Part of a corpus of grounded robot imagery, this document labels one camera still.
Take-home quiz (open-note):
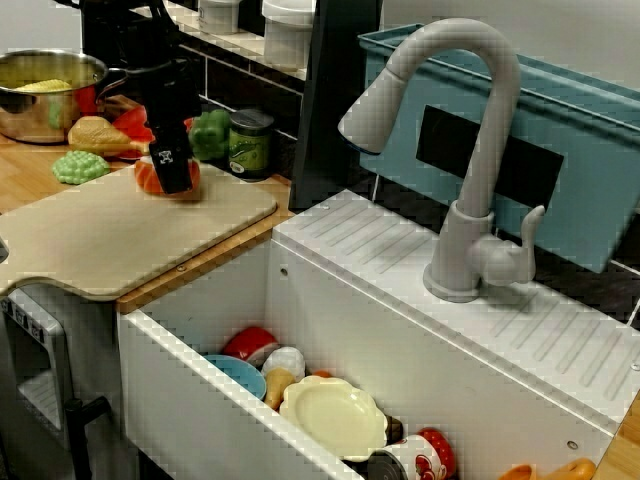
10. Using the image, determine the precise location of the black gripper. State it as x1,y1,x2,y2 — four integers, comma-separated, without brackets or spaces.
127,58,201,197

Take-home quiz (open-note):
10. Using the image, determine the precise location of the orange salmon sushi toy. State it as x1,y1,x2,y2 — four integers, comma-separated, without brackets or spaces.
133,154,202,196

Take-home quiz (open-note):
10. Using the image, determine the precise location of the green bell pepper toy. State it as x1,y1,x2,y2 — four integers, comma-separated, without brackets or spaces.
188,108,232,162

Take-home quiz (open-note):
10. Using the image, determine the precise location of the red plate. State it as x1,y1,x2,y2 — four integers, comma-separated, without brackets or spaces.
110,104,196,161

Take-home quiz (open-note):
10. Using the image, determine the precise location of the green pea can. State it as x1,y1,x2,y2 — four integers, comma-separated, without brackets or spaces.
228,108,275,182

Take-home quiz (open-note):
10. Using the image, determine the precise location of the tan chicken drumstick toy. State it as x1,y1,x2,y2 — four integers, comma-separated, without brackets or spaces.
67,115,151,157

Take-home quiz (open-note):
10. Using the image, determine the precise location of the light green grapes toy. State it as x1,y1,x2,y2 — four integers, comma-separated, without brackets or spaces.
52,149,111,186

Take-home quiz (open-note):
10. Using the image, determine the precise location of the steel pot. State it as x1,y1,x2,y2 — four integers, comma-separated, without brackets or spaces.
0,48,131,145

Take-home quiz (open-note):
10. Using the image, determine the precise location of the yellow corn cob toy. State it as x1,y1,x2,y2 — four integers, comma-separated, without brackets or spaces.
10,78,74,94

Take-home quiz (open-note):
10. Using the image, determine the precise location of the white jar with print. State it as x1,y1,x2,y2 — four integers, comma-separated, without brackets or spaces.
197,0,242,35

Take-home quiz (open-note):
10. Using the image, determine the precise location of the dark upright pillar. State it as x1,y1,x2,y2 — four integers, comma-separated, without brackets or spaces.
289,0,384,211

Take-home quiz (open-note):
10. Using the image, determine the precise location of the plain white jar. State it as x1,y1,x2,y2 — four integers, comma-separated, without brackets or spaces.
261,0,319,69

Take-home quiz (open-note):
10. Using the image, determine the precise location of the white toy sink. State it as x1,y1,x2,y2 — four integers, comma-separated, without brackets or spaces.
117,188,640,480

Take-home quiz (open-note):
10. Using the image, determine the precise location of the blue bowl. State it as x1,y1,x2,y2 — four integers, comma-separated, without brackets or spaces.
202,353,268,401

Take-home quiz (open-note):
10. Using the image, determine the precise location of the grey toy dishwasher front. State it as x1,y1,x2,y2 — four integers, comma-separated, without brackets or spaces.
0,288,75,451

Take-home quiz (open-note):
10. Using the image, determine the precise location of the pale yellow flower plate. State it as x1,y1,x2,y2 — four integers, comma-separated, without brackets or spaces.
278,374,390,464

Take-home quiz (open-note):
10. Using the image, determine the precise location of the grey toy faucet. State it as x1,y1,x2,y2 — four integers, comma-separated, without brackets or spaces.
337,17,547,305

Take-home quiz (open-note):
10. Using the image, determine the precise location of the teal dish rack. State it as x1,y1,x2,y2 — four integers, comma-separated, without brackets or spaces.
357,23,640,275

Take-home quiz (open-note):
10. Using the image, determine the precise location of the wooden cutting board with handle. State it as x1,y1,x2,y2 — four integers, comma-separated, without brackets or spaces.
0,160,279,303

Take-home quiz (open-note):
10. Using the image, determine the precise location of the black bar handle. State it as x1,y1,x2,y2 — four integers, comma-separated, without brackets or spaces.
64,396,110,480

